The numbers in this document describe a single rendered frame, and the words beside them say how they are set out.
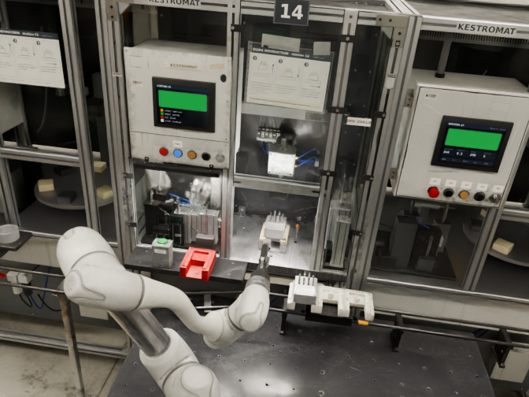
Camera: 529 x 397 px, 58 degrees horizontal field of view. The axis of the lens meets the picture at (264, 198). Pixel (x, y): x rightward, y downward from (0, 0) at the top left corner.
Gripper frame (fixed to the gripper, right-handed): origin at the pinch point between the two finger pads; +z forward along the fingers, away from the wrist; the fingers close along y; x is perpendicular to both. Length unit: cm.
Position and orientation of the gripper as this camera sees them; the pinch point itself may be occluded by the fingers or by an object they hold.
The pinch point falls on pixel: (266, 252)
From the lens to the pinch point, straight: 192.6
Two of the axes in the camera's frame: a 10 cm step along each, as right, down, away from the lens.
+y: 0.7, -8.7, -4.8
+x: -9.9, -1.2, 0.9
